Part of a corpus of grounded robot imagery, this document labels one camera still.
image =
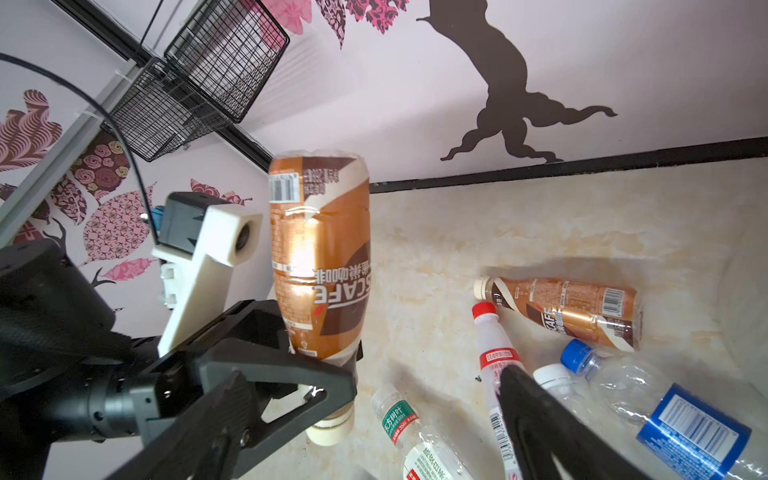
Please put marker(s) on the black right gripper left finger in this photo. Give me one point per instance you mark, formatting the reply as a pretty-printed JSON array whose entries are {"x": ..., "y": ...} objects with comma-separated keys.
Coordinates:
[{"x": 203, "y": 443}]

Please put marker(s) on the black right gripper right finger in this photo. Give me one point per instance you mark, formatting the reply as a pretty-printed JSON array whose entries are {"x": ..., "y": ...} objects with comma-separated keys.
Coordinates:
[{"x": 547, "y": 438}]

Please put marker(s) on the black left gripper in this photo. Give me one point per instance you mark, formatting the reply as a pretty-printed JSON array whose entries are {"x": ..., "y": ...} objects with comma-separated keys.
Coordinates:
[{"x": 101, "y": 402}]

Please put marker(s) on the brown Nescafe coffee bottle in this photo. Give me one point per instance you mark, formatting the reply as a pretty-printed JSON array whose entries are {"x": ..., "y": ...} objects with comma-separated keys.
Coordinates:
[{"x": 321, "y": 252}]

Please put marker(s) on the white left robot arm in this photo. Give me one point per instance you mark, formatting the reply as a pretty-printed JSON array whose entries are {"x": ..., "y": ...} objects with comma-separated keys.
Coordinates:
[{"x": 52, "y": 319}]

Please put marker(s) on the white bin purple bag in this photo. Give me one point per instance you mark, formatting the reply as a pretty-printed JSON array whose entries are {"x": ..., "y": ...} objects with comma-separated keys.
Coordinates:
[{"x": 741, "y": 308}]

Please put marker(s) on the clear bottle blue label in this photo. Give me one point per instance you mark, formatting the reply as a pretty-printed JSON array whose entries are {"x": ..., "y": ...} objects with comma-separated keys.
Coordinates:
[{"x": 557, "y": 380}]

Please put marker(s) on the white bottle red cap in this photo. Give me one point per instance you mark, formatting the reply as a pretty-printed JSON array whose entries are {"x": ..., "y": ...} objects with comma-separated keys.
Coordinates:
[{"x": 496, "y": 352}]

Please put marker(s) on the clear bottle green white label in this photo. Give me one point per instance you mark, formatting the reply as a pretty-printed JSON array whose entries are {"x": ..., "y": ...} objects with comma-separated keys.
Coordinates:
[{"x": 426, "y": 454}]

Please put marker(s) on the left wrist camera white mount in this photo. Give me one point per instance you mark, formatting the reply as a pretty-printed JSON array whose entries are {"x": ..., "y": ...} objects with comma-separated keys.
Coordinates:
[{"x": 202, "y": 240}]

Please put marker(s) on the aluminium rail left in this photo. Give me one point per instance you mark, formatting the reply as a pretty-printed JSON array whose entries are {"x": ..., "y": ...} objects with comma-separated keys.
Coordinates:
[{"x": 46, "y": 174}]

